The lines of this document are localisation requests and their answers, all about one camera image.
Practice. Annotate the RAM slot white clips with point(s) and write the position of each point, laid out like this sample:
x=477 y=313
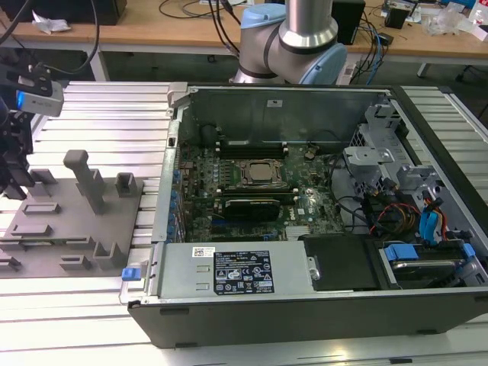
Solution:
x=218 y=189
x=244 y=142
x=251 y=151
x=295 y=199

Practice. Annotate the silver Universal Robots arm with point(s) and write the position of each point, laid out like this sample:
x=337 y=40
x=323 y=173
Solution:
x=305 y=23

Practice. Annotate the round coin cell battery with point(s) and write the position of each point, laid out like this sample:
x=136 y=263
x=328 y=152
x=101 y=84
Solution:
x=310 y=153

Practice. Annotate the silver CPU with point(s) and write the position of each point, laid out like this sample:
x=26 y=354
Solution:
x=263 y=171

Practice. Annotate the green Dell motherboard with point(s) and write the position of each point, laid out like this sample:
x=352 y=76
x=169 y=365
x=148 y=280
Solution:
x=198 y=179

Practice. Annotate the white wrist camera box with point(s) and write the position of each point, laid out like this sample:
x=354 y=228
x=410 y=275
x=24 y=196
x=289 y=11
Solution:
x=42 y=103

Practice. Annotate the crumpled clear plastic bag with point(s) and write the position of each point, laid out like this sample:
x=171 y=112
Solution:
x=446 y=19

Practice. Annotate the black open PC case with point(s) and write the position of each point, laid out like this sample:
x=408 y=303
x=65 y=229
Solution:
x=305 y=320

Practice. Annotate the small flat black device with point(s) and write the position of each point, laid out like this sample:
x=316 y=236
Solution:
x=386 y=39

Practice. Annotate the silver metal drive cage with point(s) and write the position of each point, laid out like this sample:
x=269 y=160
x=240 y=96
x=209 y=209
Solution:
x=366 y=160

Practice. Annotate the wooden desk white frame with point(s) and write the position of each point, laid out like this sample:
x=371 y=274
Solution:
x=152 y=34
x=419 y=43

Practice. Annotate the crumpled white paper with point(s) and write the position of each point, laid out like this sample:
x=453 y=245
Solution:
x=49 y=24

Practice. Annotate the white power strip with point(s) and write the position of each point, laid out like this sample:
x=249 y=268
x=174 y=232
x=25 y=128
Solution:
x=347 y=72

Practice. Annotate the black drive bay cover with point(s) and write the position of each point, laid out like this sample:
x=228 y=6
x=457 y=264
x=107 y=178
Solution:
x=343 y=263

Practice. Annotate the blue case latch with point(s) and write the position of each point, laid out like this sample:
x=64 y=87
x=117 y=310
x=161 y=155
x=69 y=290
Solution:
x=129 y=274

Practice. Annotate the black tower box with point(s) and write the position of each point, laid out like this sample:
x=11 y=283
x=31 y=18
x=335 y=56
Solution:
x=350 y=23

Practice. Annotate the green RAM stick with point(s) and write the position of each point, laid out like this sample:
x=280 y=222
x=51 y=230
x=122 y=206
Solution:
x=53 y=241

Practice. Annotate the black Nvidia graphics card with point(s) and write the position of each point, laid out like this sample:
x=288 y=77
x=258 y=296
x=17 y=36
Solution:
x=251 y=209

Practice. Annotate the large black equipment box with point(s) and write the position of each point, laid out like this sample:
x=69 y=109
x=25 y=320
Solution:
x=76 y=11

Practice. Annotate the small black box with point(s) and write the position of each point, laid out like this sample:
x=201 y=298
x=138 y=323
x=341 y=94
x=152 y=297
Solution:
x=396 y=18

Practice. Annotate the white red carton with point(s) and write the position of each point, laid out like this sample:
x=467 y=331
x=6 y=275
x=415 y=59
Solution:
x=481 y=19

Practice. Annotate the hard disk in blue carrier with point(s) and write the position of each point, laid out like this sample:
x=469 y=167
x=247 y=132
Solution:
x=400 y=253

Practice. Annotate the grey plastic parts rack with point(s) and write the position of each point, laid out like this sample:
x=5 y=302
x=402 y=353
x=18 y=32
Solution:
x=76 y=228

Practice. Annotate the silver power supply unit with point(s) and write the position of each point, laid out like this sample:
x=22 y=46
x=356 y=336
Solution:
x=179 y=274

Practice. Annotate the RAM slot black clips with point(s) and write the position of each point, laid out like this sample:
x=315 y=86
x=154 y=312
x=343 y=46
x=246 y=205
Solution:
x=290 y=193
x=228 y=187
x=251 y=156
x=251 y=146

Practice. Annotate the silver finned heat sink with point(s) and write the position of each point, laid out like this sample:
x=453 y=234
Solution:
x=297 y=233

